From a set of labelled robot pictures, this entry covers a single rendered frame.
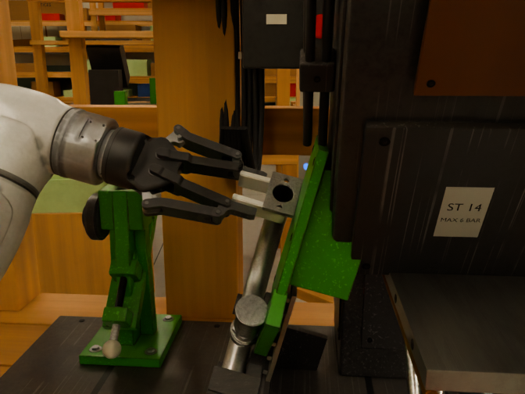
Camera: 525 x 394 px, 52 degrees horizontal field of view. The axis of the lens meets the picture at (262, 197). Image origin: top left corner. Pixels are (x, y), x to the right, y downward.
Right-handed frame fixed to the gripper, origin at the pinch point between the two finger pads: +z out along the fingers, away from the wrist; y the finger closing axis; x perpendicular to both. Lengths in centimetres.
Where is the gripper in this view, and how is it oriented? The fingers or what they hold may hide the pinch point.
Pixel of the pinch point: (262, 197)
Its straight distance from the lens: 68.8
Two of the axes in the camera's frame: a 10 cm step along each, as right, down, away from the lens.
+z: 9.6, 2.7, -0.2
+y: 2.4, -8.3, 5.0
